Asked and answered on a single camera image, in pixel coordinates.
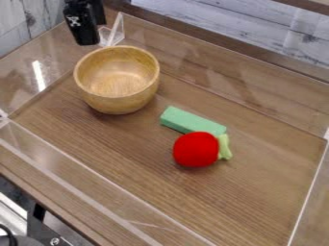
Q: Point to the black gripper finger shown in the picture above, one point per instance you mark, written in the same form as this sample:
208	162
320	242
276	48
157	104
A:
81	21
99	11

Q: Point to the black table leg bracket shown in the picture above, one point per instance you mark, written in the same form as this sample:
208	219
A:
39	231

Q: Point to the red plush apple toy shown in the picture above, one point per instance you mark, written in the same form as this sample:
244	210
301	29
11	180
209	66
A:
200	149

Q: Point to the green rectangular block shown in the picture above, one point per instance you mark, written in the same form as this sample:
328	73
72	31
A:
188	122

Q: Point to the light wooden bowl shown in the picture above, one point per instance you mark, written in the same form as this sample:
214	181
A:
118	78

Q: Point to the clear acrylic corner bracket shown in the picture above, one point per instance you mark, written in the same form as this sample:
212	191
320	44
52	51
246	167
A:
111	36

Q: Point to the clear acrylic front barrier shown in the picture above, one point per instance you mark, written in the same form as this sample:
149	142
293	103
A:
99	208

